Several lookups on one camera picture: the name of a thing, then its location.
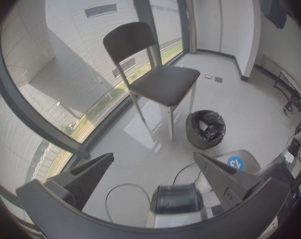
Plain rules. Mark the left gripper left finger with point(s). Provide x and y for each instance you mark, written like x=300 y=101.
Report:
x=78 y=185

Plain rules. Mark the black plastic bag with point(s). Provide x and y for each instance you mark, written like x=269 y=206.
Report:
x=202 y=143

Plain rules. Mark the grey curtain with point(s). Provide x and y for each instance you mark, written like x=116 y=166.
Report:
x=190 y=21

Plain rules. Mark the white paper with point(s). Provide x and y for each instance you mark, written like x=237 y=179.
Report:
x=203 y=126

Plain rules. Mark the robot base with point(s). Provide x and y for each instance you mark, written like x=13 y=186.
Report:
x=250 y=163

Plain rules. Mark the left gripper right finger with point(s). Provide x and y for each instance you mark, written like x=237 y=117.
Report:
x=227 y=185

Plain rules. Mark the window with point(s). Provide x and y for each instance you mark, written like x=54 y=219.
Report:
x=66 y=58

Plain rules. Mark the metal frame table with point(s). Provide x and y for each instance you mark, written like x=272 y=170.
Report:
x=289 y=77

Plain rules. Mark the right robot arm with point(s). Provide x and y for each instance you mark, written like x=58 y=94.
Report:
x=294 y=146

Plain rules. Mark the grey padded chair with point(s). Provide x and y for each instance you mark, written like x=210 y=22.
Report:
x=165 y=83

